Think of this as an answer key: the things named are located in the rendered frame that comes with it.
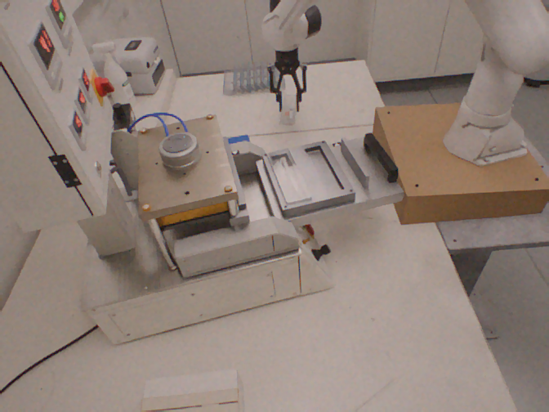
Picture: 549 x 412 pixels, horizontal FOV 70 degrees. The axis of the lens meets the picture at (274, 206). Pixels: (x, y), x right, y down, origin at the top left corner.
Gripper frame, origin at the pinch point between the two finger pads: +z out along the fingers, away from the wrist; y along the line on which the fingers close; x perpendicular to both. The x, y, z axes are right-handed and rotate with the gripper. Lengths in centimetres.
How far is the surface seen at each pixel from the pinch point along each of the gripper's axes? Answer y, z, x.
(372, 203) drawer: 25, -13, -62
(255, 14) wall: -42, 34, 174
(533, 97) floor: 155, 82, 139
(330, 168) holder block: 15, -15, -53
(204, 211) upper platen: -9, -21, -74
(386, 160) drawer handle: 28, -18, -53
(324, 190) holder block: 14, -16, -62
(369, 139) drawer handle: 24, -18, -45
